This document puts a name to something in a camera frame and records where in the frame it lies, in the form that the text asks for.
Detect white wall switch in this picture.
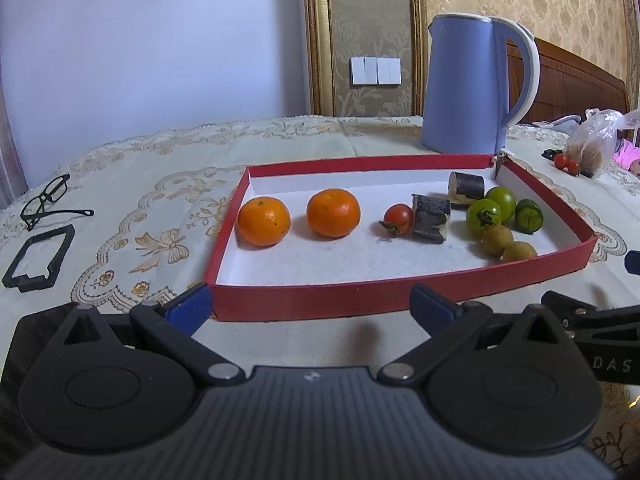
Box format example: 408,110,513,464
376,57,402,86
350,56,377,86

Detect orange mandarin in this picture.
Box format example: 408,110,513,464
306,188,362,239
236,196,292,247

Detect green tomato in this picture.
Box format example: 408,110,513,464
485,186,517,223
466,199,502,235

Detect pink cloth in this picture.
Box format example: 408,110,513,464
617,140,640,168

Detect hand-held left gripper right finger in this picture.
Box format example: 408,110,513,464
377,283,576,387

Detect black plastic frame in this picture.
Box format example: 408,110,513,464
1,224,76,293

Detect brown kiwi berry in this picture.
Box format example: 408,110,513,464
482,225,514,257
502,241,538,263

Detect green cucumber piece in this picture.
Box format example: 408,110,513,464
515,199,544,233

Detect black eyeglasses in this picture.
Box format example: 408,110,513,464
20,174,95,231

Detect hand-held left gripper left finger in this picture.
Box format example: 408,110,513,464
59,283,246,387

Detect brown wooden headboard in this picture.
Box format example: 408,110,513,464
505,37,631,128

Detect red cardboard box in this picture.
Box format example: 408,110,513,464
204,154,598,322

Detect dark eggplant piece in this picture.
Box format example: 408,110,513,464
447,171,486,209
411,194,452,245

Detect clear plastic bag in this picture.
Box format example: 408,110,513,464
565,107,640,177

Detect pink curtain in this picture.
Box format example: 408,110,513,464
0,95,28,208

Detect blue electric kettle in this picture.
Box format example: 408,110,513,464
420,12,542,156

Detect gold framed wall panel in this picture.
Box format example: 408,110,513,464
300,0,428,118

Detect grey cloth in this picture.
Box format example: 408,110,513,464
532,115,583,133

